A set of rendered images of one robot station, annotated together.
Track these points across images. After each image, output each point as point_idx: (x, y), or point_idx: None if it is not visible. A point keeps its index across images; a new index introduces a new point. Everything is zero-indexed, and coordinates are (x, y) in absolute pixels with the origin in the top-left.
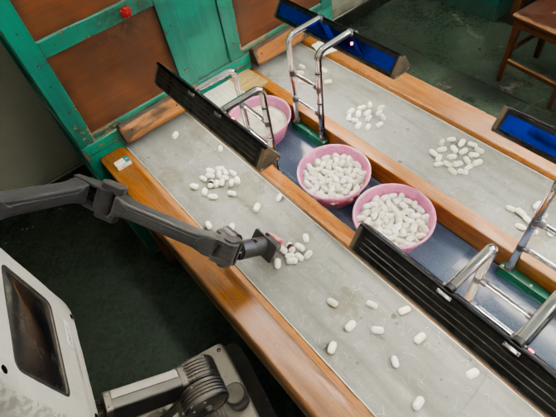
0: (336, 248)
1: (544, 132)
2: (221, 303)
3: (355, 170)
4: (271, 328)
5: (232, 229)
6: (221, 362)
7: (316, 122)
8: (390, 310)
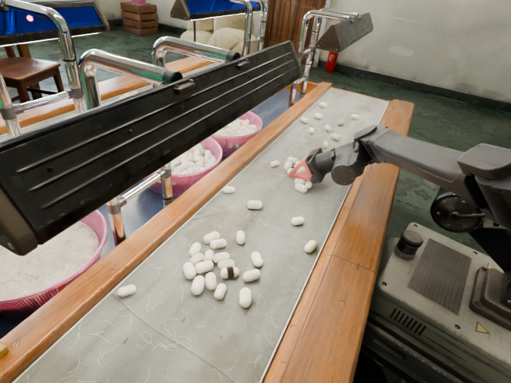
0: (272, 150)
1: (201, 1)
2: (391, 198)
3: None
4: (378, 164)
5: (337, 161)
6: (391, 276)
7: None
8: (307, 127)
